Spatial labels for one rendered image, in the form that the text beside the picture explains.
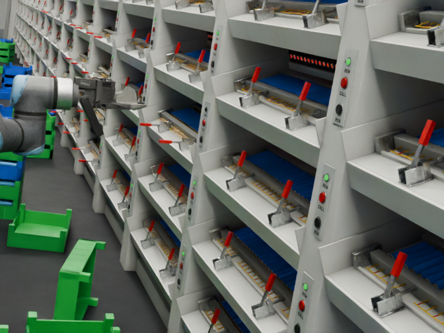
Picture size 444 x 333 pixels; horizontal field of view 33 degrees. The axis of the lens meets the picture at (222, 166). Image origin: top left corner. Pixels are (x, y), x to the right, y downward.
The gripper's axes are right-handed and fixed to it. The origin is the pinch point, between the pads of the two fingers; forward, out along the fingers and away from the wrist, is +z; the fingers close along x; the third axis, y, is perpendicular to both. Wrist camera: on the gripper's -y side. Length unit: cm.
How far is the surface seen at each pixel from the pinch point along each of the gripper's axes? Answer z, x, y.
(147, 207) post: 11.9, 27.5, -38.3
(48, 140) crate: -5, 199, -50
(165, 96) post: 14.3, 27.3, 0.2
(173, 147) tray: 8.0, -11.7, -9.3
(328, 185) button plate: 8, -109, 4
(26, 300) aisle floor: -29, -1, -60
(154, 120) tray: 11.3, 26.8, -8.0
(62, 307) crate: -22, -29, -50
